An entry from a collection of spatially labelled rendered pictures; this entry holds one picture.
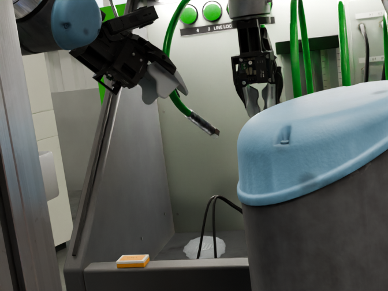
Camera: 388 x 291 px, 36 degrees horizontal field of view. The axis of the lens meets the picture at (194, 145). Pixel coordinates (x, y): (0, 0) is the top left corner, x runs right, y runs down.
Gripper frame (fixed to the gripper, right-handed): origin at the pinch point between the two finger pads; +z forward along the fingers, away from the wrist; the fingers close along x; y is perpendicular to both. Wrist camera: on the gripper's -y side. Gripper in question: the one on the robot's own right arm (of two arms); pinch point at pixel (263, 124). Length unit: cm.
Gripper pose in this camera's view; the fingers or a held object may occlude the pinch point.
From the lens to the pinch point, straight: 116.1
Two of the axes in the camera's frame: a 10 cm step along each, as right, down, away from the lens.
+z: 1.2, 9.8, 1.7
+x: 9.6, -0.8, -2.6
